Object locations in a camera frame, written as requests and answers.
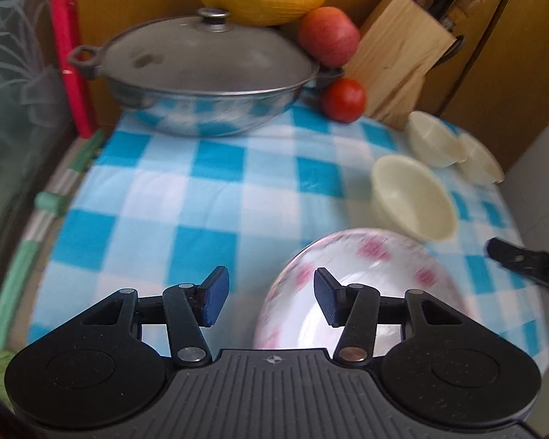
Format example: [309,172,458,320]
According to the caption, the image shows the red board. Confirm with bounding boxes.
[49,0,97,139]

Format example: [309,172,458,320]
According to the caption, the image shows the black-handled scissors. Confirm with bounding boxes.
[439,32,466,64]

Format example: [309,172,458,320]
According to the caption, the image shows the grey pan lid with knob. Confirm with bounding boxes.
[101,8,320,98]

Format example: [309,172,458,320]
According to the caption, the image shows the ribbed wooden-handled knife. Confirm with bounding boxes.
[446,0,490,23]

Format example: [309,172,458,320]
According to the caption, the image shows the deep bowl with pink flowers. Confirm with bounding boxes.
[253,228,463,358]

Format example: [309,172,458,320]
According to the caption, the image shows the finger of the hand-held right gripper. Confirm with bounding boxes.
[485,237,549,300]

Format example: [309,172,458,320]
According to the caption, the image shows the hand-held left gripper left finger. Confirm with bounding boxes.
[27,265,232,367]

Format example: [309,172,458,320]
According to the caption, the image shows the wooden cabinet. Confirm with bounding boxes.
[75,0,549,172]

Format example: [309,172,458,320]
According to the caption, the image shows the red tomato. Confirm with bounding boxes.
[320,78,367,124]

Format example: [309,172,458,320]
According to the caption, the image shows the wooden knife block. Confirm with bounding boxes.
[343,0,458,131]

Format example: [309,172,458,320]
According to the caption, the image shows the red apple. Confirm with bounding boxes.
[298,7,362,68]

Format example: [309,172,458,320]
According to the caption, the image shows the patterned frosted glass panel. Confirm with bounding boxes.
[0,0,79,175]

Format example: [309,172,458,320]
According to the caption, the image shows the blue checked tablecloth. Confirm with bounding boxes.
[27,96,549,369]

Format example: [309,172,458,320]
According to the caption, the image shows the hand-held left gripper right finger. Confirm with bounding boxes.
[313,267,515,367]

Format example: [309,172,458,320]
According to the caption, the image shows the small cream bowl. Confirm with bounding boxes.
[457,134,505,186]
[405,110,468,168]
[371,154,458,243]

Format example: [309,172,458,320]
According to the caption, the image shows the steel pan with black handles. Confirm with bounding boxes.
[68,45,344,138]

